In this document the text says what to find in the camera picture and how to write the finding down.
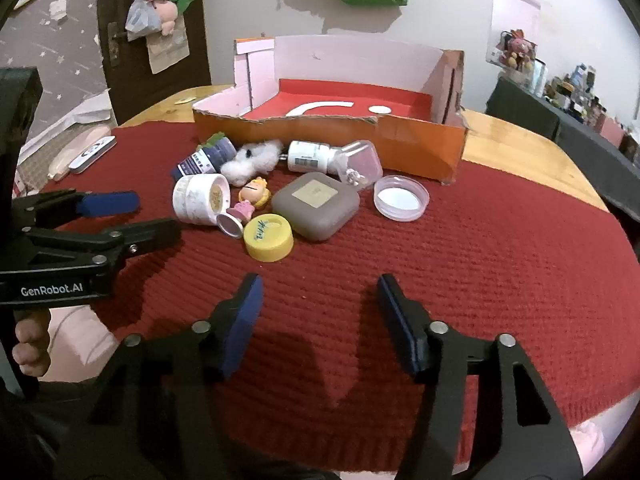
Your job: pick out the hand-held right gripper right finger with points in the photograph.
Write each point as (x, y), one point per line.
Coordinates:
(400, 330)

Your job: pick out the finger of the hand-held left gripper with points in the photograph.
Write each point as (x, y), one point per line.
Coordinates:
(110, 203)
(150, 232)

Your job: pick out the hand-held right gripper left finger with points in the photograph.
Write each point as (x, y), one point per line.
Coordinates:
(245, 330)

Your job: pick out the white jar with label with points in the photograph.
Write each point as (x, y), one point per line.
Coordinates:
(192, 197)

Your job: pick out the dark blue bottle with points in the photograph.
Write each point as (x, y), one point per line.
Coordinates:
(200, 161)

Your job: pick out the blonde doll figurine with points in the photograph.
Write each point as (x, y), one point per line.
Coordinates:
(255, 192)

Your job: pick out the green leafy plush toy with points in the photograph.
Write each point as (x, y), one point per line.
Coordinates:
(215, 139)

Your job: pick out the white fluffy star plush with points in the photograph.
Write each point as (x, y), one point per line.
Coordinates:
(250, 160)

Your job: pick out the clear round lid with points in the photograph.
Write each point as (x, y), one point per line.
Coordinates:
(400, 199)

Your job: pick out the grey soap bar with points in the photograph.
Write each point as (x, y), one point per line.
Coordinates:
(315, 210)

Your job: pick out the clear plastic container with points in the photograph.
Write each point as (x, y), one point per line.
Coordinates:
(362, 160)

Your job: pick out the white pill bottle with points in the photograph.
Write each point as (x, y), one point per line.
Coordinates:
(310, 156)

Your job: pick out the orange cardboard box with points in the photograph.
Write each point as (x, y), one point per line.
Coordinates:
(325, 145)

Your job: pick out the person's left hand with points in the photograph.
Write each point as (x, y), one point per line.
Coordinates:
(31, 347)

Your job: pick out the white remote control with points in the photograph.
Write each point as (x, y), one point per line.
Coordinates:
(92, 152)

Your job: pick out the white paper sheet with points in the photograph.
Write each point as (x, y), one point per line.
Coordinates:
(80, 110)

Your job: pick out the pink case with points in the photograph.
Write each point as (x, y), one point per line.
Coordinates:
(75, 147)

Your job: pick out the red knitted mat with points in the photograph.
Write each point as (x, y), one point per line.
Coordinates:
(450, 285)

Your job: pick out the small paper tag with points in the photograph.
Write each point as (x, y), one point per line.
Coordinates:
(186, 100)

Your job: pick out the grey plastic bag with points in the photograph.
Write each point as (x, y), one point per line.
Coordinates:
(142, 20)

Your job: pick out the brown paper bag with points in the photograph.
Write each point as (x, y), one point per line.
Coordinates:
(167, 55)

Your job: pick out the dark wooden door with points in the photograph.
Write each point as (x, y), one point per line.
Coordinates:
(195, 60)

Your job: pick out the side table with dark cloth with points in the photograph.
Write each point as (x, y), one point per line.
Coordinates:
(575, 135)

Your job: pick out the row of bottles and jars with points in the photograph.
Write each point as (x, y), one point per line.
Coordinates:
(580, 92)

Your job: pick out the pink plush doll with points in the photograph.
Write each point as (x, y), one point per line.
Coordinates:
(520, 50)

